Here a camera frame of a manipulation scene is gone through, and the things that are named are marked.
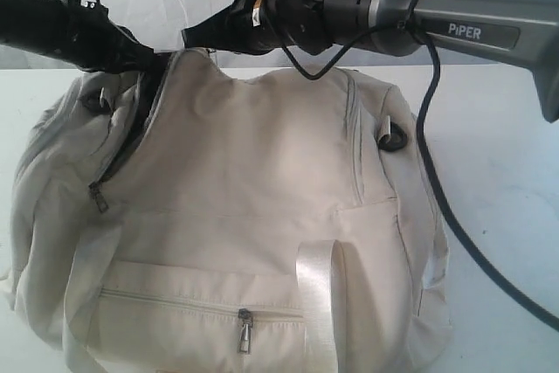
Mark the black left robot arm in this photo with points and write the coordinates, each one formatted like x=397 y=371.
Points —
x=39 y=26

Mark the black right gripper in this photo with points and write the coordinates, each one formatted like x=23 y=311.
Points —
x=245 y=26

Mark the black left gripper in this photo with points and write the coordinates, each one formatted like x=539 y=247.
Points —
x=94 y=43

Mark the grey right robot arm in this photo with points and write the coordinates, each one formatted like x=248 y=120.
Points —
x=522 y=33

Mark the cream duffel bag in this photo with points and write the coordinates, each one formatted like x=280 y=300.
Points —
x=274 y=224

